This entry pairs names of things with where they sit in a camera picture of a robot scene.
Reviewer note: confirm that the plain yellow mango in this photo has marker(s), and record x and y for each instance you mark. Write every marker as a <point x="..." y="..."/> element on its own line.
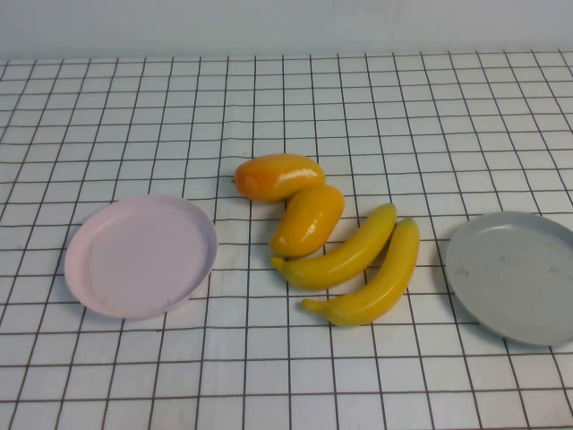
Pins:
<point x="309" y="221"/>

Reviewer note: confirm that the mango with orange blush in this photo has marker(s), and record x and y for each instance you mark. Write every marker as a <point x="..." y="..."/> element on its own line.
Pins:
<point x="277" y="177"/>

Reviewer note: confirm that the yellow banana with green tip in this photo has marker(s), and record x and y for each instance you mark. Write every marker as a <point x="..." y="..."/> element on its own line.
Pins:
<point x="380" y="291"/>

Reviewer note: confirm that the pink round plate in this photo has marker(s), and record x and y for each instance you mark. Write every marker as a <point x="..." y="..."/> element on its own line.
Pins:
<point x="139" y="260"/>

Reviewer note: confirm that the grey round plate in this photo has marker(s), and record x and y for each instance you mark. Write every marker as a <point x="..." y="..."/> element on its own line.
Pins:
<point x="515" y="277"/>

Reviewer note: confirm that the white grid tablecloth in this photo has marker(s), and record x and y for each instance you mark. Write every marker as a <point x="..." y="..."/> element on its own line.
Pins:
<point x="286" y="112"/>

